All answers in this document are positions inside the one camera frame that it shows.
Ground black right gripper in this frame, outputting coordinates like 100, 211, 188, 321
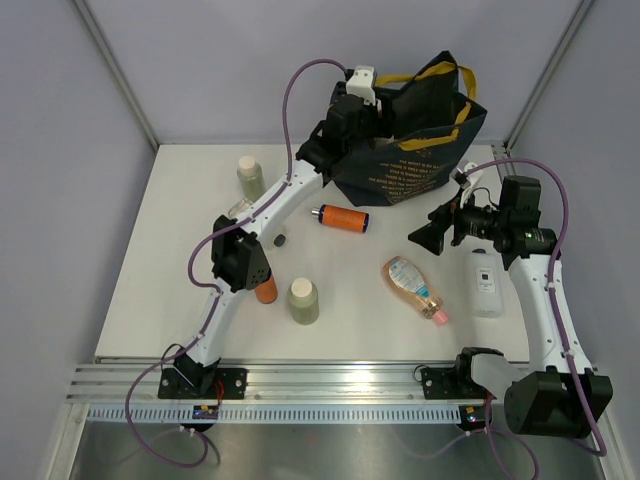
409, 187, 509, 256

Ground navy canvas bag yellow handles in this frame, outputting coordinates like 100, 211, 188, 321
334, 50, 487, 206

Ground frosted white bottle black cap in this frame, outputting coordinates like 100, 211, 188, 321
467, 248, 504, 318

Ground peach lotion bottle pink cap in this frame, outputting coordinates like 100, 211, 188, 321
381, 256, 449, 325

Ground orange spray bottle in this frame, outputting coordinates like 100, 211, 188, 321
311, 204, 369, 233

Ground green bottle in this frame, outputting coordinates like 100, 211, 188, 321
237, 156, 266, 202
287, 277, 319, 325

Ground green bottle front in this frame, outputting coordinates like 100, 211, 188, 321
287, 277, 319, 325

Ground orange bottle blue cap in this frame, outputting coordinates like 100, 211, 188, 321
254, 273, 278, 304

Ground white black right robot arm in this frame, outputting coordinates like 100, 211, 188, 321
408, 173, 613, 439

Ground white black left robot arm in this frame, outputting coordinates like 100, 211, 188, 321
158, 87, 395, 400

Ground clear square bottle black label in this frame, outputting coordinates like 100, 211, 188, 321
227, 198, 287, 250

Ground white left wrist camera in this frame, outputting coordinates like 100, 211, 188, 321
346, 65, 377, 106

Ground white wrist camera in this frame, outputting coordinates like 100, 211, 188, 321
450, 159, 482, 189
346, 65, 377, 106

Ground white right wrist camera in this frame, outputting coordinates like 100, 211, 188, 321
450, 159, 482, 189

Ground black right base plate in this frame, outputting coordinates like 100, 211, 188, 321
419, 367, 488, 400

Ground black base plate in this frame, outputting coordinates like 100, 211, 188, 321
157, 368, 247, 400
419, 367, 488, 400

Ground white slotted cable duct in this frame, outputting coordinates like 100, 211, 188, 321
87, 404, 462, 425

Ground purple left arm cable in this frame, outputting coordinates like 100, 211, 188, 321
123, 58, 351, 469

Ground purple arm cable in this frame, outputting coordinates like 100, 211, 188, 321
399, 157, 609, 480
123, 58, 351, 469

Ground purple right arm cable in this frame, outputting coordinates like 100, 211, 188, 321
399, 157, 609, 480

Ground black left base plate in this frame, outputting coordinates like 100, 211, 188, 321
157, 368, 247, 400

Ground aluminium mounting rail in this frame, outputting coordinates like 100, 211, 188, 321
64, 362, 531, 404

